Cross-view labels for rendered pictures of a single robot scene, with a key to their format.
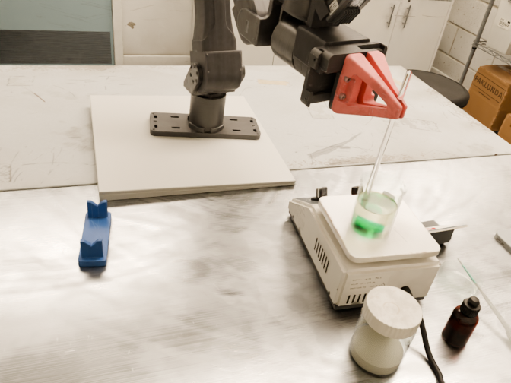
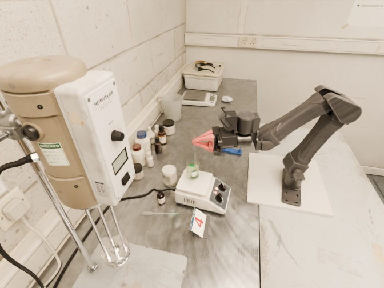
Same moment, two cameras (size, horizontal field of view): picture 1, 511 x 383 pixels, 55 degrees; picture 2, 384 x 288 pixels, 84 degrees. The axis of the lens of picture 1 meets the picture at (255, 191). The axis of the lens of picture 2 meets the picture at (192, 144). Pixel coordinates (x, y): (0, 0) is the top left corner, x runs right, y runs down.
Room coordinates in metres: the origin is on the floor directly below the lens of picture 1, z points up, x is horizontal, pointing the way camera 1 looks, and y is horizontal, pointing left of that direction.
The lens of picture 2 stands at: (0.83, -0.64, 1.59)
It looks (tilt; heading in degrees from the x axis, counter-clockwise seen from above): 36 degrees down; 126
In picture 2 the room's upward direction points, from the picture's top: straight up
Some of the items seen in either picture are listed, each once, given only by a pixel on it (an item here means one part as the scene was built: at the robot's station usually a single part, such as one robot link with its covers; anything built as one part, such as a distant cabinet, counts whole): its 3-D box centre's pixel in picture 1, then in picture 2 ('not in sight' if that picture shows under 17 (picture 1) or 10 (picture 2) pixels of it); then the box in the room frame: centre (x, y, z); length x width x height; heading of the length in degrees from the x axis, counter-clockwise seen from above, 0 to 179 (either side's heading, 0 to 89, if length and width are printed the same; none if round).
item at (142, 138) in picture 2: not in sight; (143, 143); (0.12, -0.08, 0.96); 0.07 x 0.07 x 0.13
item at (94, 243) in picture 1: (95, 229); (232, 148); (0.48, 0.20, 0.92); 0.10 x 0.03 x 0.04; 15
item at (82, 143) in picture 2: not in sight; (82, 143); (0.53, -0.52, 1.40); 0.15 x 0.11 x 0.24; 22
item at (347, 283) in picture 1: (359, 237); (200, 190); (0.51, -0.15, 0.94); 0.22 x 0.13 x 0.08; 18
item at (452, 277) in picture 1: (459, 279); (175, 216); (0.49, -0.29, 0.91); 0.06 x 0.06 x 0.02
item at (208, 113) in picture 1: (207, 109); (293, 179); (0.80, 0.11, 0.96); 0.20 x 0.07 x 0.08; 105
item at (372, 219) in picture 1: (376, 208); (192, 168); (0.46, -0.14, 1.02); 0.06 x 0.05 x 0.08; 167
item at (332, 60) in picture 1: (364, 93); (205, 139); (0.49, -0.10, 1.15); 0.09 x 0.07 x 0.07; 37
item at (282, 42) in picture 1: (301, 39); (242, 138); (0.60, -0.03, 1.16); 0.07 x 0.06 x 0.07; 37
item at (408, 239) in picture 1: (376, 224); (195, 181); (0.49, -0.16, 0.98); 0.12 x 0.12 x 0.01; 18
